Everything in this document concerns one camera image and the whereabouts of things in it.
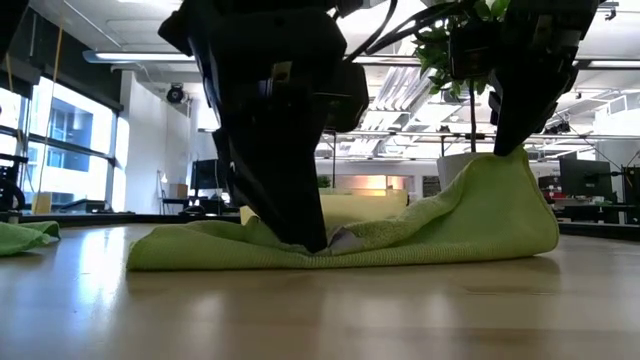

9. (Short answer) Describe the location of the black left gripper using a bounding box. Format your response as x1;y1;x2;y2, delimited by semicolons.
157;0;347;254

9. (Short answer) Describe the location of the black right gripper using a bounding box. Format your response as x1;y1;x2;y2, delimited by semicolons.
489;0;601;158

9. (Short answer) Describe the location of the lime green microfiber towel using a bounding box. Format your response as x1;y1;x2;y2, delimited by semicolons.
125;144;560;272

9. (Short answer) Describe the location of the grass green microfiber towel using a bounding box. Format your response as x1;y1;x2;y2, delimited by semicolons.
0;219;62;258

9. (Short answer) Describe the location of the black computer monitor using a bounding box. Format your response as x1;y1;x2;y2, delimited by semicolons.
558;157;615;201
622;166;640;225
189;158;222;191

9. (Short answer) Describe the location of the yellow translucent plastic bin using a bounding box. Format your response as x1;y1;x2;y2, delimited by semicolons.
238;187;409;234

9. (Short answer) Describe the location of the long ceiling light bar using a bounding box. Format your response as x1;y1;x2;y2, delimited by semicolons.
82;48;640;70

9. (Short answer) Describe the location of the large office window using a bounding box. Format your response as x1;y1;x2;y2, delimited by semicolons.
0;74;121;211

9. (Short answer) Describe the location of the black wheeled equipment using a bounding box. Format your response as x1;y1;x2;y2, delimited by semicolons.
0;152;30;224

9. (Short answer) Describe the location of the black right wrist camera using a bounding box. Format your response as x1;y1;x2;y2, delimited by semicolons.
447;22;504;81

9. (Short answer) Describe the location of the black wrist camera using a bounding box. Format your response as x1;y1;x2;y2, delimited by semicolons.
323;59;371;134
447;22;504;81

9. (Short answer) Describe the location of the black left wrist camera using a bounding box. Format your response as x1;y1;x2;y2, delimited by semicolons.
323;59;371;134

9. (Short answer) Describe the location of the black ceiling cable reel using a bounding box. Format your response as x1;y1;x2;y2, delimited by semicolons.
165;83;187;106

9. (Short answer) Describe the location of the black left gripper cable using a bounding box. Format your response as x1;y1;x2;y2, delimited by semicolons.
344;0;400;64

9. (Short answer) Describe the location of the yellow extension cable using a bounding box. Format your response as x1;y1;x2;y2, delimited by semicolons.
35;24;66;214

